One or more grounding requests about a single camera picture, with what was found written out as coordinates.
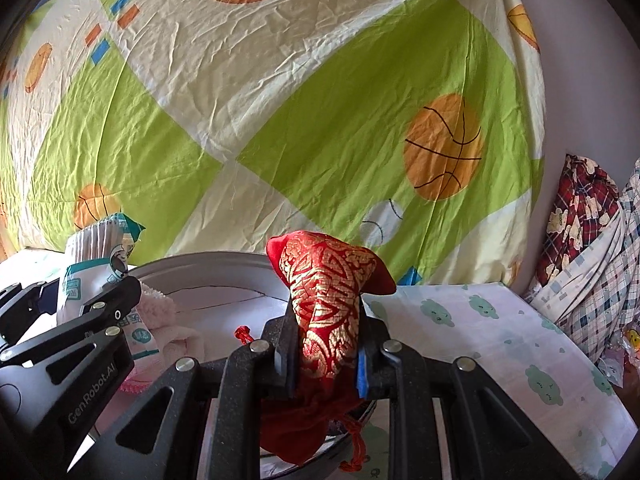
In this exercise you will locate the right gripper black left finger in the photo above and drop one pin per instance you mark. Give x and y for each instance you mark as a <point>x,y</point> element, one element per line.
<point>198,410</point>

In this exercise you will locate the green cream basketball sheet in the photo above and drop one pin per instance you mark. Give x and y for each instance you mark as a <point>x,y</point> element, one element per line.
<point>414,128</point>

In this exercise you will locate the plaid fabric pile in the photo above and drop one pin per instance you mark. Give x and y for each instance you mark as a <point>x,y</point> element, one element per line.
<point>586,281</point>

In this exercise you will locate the round blue cookie tin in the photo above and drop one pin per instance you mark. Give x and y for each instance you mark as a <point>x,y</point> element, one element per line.
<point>215,292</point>

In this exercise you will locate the cotton swab pack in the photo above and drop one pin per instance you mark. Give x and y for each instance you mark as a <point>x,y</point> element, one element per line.
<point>97,257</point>

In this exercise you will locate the pink fluffy sock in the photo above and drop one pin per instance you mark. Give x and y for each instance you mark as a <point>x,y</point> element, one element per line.
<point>155,309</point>

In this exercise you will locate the red gold brocade pouch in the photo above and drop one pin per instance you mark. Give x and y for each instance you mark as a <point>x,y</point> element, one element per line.
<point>326,278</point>

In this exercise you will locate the white sheet with green clouds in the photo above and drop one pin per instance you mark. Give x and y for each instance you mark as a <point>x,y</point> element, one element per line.
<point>551,380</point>

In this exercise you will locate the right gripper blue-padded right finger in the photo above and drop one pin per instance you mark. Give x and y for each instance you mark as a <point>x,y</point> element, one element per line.
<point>449,420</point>

